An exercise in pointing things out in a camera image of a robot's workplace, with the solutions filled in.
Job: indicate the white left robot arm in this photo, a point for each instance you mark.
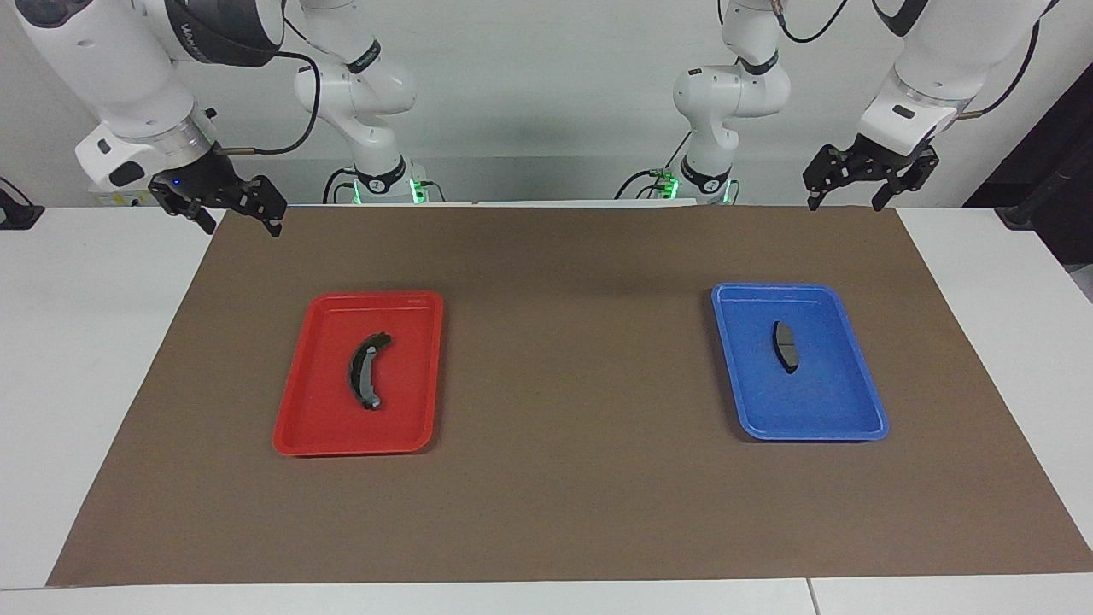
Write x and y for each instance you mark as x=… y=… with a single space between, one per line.
x=931 y=60

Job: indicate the black equipment stand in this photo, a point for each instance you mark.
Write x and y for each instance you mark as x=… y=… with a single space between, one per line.
x=1050 y=171

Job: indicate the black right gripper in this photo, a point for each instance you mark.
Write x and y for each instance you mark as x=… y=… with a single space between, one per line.
x=205 y=179

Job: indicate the long curved brake pad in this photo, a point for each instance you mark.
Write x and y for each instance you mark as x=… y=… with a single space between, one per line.
x=360 y=376

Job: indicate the small dark brake pad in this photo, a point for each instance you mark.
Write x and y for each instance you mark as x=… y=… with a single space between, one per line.
x=786 y=346

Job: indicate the brown table mat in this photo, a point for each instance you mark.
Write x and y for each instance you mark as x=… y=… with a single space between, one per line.
x=564 y=495

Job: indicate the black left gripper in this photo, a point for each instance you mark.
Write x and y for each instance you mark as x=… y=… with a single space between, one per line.
x=875 y=162

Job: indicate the black table clamp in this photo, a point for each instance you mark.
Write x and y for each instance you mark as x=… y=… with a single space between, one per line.
x=17 y=213

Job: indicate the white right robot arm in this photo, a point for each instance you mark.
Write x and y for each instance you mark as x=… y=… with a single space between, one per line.
x=111 y=68

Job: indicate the red plastic tray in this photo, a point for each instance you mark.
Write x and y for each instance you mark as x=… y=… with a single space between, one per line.
x=324 y=418

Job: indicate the white wall socket box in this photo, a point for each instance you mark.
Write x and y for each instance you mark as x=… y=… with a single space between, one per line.
x=119 y=199

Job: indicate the green connector plug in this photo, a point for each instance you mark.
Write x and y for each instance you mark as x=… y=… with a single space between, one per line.
x=664 y=181

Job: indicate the blue plastic tray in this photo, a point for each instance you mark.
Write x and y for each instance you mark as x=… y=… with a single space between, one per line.
x=837 y=401

